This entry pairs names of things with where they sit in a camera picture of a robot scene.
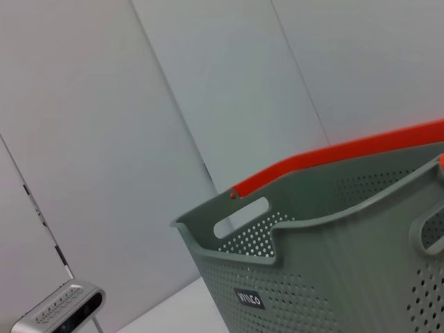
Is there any left wrist camera housing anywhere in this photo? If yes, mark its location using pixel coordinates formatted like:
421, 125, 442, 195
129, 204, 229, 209
10, 279, 107, 333

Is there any grey-green perforated storage bin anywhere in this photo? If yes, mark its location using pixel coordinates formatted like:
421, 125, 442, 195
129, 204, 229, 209
169, 140, 444, 333

